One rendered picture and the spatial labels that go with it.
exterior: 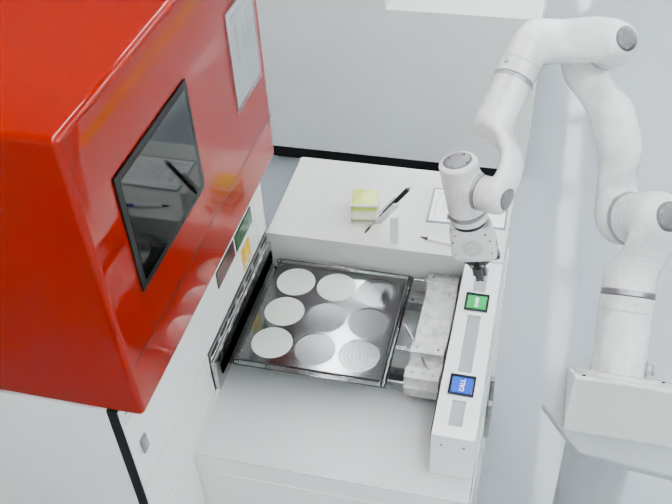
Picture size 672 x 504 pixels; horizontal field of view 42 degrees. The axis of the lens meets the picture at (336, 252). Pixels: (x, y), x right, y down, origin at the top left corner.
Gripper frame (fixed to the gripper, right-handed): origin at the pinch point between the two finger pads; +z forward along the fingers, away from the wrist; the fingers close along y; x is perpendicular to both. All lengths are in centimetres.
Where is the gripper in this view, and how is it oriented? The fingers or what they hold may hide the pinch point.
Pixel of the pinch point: (479, 271)
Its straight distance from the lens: 205.6
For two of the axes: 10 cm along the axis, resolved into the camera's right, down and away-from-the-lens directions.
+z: 2.5, 7.5, 6.1
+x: 2.2, -6.6, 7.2
